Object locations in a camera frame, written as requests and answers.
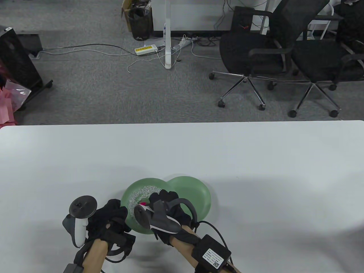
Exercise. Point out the person's left hand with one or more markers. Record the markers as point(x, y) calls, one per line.
point(108, 213)

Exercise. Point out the person's right hand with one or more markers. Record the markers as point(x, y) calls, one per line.
point(167, 196)

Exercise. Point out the plain green plate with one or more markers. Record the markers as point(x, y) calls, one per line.
point(199, 199)

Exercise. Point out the person's left forearm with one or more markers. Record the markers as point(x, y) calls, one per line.
point(95, 256)

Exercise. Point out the person's right forearm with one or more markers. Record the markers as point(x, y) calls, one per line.
point(184, 250)

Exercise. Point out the grey and white controller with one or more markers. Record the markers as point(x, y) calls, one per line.
point(82, 207)
point(142, 216)

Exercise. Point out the black sensor box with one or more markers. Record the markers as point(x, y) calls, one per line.
point(72, 268)
point(210, 253)

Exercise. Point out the pink gift bag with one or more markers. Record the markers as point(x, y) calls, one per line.
point(5, 111)

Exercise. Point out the yellow power strip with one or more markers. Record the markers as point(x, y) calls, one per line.
point(145, 50)

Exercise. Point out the clear pink wrapped bag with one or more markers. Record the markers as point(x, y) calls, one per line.
point(18, 93)

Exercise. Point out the white power strip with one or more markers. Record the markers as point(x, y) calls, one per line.
point(182, 44)

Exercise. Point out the black mesh office chair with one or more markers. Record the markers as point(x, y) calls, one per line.
point(244, 51)
point(315, 57)

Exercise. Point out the black trash bin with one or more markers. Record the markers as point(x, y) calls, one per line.
point(140, 25)

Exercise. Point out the black rolling cabinet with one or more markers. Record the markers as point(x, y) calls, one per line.
point(17, 57)

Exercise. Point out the white desk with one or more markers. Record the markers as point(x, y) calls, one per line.
point(193, 14)

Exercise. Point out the black floor box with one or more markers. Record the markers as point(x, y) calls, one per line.
point(31, 44)

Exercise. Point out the cardboard box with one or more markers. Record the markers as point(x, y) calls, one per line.
point(125, 14)

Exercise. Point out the black computer tower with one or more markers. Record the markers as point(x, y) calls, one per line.
point(241, 17)

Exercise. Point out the white metal rack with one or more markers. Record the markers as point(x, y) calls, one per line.
point(327, 24)

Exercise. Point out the black bag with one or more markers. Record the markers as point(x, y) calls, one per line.
point(351, 25)

